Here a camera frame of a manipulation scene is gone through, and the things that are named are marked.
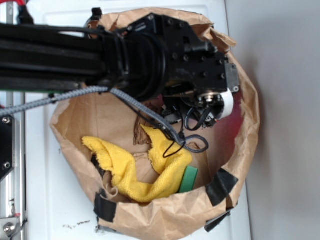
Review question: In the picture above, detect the white round wrist camera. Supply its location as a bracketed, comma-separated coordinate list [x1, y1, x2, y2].
[219, 88, 234, 119]

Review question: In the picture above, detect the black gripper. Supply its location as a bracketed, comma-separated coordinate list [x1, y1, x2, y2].
[123, 13, 239, 100]

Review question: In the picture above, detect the aluminium frame rail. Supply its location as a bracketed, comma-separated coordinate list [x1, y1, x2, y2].
[0, 0, 28, 240]

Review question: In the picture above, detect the brown wood bark piece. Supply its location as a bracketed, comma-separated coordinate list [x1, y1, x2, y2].
[133, 116, 152, 145]

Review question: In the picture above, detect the brown paper bag bin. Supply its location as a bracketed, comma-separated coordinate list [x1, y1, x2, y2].
[49, 7, 261, 240]

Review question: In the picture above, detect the grey braided cable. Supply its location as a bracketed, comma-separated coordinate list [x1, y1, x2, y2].
[0, 85, 210, 154]

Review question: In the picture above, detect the yellow cloth towel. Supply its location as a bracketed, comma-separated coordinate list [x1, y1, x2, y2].
[82, 126, 193, 203]

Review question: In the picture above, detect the green plastic ring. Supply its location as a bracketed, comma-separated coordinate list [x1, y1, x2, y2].
[178, 165, 199, 194]

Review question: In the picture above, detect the white plastic tray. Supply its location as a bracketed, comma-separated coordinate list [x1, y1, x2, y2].
[23, 0, 252, 240]

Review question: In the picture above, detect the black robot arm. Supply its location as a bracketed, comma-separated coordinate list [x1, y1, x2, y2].
[0, 14, 239, 102]

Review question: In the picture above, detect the black metal mounting bracket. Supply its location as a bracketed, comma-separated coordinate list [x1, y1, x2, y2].
[0, 115, 15, 182]

